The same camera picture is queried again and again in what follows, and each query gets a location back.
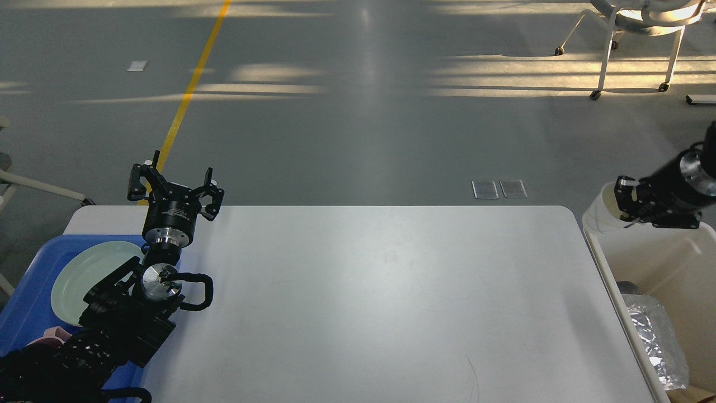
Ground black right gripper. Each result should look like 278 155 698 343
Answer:
614 148 715 229

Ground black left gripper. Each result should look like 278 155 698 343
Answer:
127 150 225 248

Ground white paper cup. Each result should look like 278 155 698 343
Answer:
581 183 634 234

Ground light green plate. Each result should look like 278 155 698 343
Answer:
50 241 142 327

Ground foil container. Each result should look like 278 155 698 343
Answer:
621 294 690 391

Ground brown paper bag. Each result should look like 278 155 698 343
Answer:
666 386 715 402

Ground pink mug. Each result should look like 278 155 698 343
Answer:
27 326 72 349

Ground foil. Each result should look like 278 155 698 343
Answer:
616 280 641 295

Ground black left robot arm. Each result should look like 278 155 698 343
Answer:
2 151 224 402

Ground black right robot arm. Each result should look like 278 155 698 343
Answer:
613 123 715 229

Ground white plastic bin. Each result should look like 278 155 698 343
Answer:
583 223 715 402

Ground white floor marker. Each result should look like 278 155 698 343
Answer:
127 60 148 72

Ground clear floor plate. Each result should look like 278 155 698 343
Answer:
500 180 529 199
472 180 500 200

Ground white chair left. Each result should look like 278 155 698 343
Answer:
0 115 96 303

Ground white office chair right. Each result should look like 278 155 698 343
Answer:
553 1 706 101

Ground blue plastic tray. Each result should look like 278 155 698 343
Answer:
0 234 168 403

